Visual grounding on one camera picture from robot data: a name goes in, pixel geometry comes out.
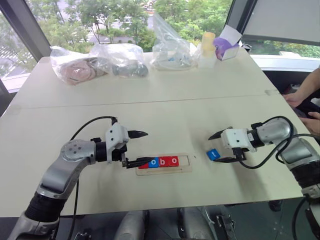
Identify wooden letter tray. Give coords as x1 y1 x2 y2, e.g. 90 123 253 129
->
135 152 193 177

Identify plastic bag with grey items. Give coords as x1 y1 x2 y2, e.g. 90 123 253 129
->
89 42 150 79

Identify person's left hand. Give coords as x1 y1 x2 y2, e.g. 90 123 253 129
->
299 111 320 138

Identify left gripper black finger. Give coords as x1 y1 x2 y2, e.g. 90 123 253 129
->
124 156 151 169
128 129 149 140

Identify red letter tile b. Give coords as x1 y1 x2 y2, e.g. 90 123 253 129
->
157 156 170 168

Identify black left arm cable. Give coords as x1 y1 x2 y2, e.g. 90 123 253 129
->
66 115 119 240

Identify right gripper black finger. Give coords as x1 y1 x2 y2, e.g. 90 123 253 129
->
207 127 234 141
213 156 238 165

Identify grey roller blind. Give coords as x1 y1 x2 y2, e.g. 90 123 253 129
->
226 0 320 47

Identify tall clear plastic bag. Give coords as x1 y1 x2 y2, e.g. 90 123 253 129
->
149 12 198 72

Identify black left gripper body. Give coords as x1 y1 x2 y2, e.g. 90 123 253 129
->
112 141 130 168

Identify red letter tile r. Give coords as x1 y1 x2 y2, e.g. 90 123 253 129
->
137 159 151 170

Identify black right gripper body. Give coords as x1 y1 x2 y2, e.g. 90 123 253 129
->
230 147 249 162

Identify red letter tile o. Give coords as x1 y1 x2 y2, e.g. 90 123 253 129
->
167 155 180 167

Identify person's right hand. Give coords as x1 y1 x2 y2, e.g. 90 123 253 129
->
284 92 305 109

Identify purple and white box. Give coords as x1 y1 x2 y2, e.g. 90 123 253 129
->
212 24 243 62

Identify yellow stacked cups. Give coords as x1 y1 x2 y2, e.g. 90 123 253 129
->
201 31 216 58

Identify plastic bag with pink items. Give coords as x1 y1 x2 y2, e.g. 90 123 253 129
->
49 45 111 86

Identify dark window frame post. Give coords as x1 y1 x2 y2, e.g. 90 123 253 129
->
0 0 52 59

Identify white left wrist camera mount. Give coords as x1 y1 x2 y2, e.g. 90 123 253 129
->
104 123 130 164

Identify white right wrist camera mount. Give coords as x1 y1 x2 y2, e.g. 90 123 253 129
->
220 127 258 153

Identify blue letter tile o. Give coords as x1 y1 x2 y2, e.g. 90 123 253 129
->
148 157 161 169

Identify blue letter tile t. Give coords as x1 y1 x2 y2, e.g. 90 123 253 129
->
206 149 222 161

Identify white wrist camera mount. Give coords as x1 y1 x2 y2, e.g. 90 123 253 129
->
104 123 130 164
220 127 258 153

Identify grey rounded robot leg shape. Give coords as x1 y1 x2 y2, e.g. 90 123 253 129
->
115 209 146 240

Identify black metal bracket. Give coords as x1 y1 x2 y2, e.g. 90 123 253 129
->
214 213 236 240

